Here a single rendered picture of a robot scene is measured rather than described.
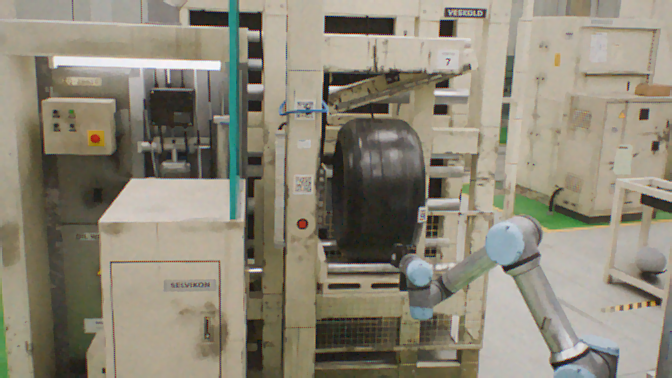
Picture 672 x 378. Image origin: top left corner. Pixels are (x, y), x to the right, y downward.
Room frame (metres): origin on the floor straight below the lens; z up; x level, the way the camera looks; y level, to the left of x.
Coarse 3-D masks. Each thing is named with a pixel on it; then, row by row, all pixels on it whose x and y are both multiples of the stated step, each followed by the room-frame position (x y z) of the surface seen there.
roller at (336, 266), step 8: (328, 264) 2.52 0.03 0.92; (336, 264) 2.52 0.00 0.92; (344, 264) 2.52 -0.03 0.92; (352, 264) 2.53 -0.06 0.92; (360, 264) 2.53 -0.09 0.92; (368, 264) 2.53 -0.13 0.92; (376, 264) 2.54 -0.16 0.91; (384, 264) 2.54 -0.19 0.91; (328, 272) 2.52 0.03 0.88; (336, 272) 2.52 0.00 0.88; (344, 272) 2.53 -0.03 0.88; (352, 272) 2.53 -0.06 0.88; (360, 272) 2.54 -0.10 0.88
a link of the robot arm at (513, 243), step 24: (504, 240) 1.84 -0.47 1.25; (528, 240) 1.85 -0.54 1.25; (504, 264) 1.83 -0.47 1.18; (528, 264) 1.82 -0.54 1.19; (528, 288) 1.81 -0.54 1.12; (552, 312) 1.78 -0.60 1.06; (552, 336) 1.76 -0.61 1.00; (576, 336) 1.78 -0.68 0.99; (552, 360) 1.75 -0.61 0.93; (576, 360) 1.72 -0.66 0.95; (600, 360) 1.77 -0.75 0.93
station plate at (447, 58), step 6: (438, 54) 2.90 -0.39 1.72; (444, 54) 2.91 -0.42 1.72; (450, 54) 2.91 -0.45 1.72; (456, 54) 2.91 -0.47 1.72; (438, 60) 2.90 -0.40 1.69; (444, 60) 2.91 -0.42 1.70; (450, 60) 2.91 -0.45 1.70; (456, 60) 2.91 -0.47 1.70; (438, 66) 2.90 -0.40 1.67; (444, 66) 2.91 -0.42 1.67; (450, 66) 2.91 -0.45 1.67; (456, 66) 2.91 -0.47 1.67
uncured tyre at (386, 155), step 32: (352, 128) 2.60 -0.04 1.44; (384, 128) 2.59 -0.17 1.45; (352, 160) 2.47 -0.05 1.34; (384, 160) 2.46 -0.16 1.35; (416, 160) 2.48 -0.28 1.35; (352, 192) 2.42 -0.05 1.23; (384, 192) 2.41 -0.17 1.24; (416, 192) 2.43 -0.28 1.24; (352, 224) 2.43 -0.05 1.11; (384, 224) 2.41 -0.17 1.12; (416, 224) 2.44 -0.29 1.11; (352, 256) 2.51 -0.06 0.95; (384, 256) 2.51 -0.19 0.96
